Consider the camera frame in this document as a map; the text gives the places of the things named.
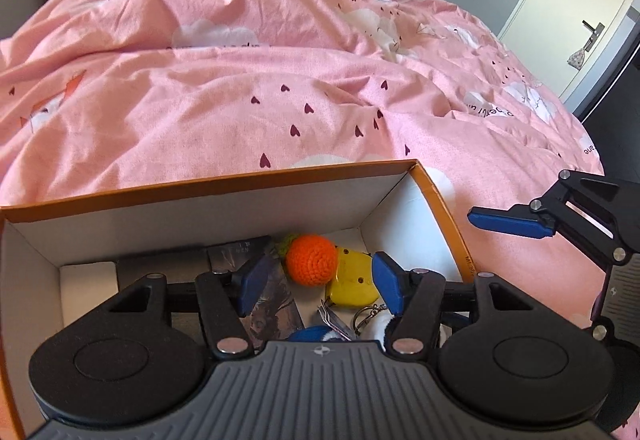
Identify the black door handle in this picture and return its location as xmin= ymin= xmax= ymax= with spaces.
xmin=581 ymin=20 xmax=605 ymax=52

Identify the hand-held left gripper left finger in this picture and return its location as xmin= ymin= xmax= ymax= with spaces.
xmin=102 ymin=254 xmax=274 ymax=357

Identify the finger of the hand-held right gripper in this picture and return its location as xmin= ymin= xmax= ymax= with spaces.
xmin=467 ymin=169 xmax=640 ymax=266

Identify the orange cardboard box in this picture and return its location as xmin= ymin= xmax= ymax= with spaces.
xmin=0 ymin=159 xmax=476 ymax=440

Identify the dark printed foil packet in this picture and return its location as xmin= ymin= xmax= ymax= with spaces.
xmin=240 ymin=265 xmax=306 ymax=353

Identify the orange crochet ball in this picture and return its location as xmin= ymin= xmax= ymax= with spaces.
xmin=277 ymin=233 xmax=338 ymax=288

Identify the blue round object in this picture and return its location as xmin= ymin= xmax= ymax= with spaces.
xmin=287 ymin=325 xmax=346 ymax=344

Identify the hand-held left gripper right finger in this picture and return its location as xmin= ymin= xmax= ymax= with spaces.
xmin=371 ymin=250 xmax=538 ymax=356

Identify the yellow tape measure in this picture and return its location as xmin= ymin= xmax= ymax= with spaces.
xmin=325 ymin=246 xmax=388 ymax=308

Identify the pink printed duvet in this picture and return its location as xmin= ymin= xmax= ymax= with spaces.
xmin=0 ymin=0 xmax=640 ymax=440

